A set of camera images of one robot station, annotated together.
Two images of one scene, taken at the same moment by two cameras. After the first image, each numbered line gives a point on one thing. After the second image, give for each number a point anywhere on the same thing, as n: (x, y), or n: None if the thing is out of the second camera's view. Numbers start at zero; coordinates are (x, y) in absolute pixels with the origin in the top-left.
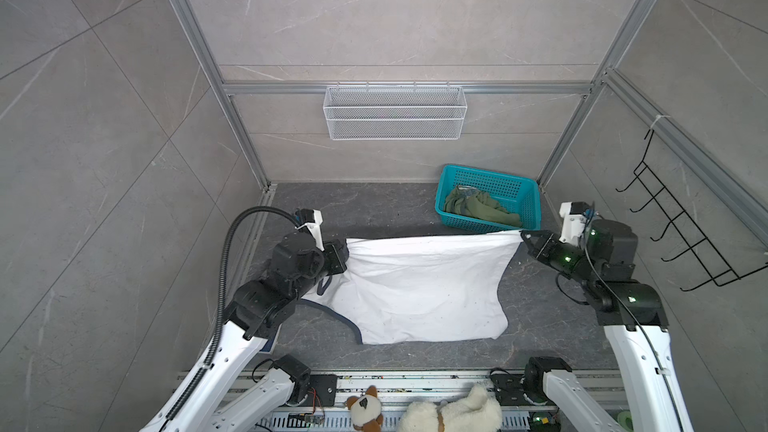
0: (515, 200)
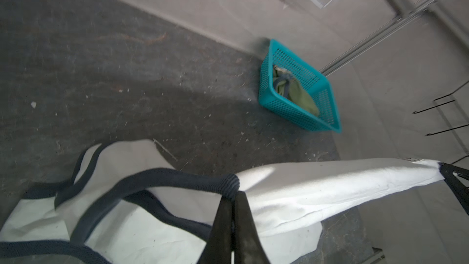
0: (317, 85)
